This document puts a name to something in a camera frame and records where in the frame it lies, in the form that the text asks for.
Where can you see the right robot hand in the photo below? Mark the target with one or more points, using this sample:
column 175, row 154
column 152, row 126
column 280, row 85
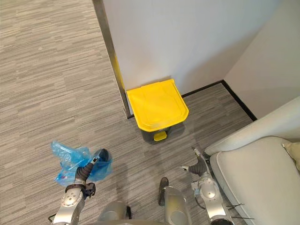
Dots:
column 198, row 167

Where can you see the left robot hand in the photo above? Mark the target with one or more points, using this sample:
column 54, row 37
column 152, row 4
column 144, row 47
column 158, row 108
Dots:
column 84, row 171

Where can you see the blue plastic rubbish bag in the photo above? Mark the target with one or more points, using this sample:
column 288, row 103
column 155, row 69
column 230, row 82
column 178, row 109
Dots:
column 77, row 164

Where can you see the yellow-lidded grey pedal bin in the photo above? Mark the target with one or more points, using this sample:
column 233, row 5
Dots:
column 157, row 107

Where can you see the light grey sofa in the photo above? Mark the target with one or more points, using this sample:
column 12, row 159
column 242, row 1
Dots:
column 255, row 173

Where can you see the beige cushion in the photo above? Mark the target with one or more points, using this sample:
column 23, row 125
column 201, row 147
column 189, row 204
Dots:
column 293, row 150

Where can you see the metal wall corner strip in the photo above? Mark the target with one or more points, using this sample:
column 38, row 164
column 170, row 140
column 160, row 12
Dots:
column 110, row 51

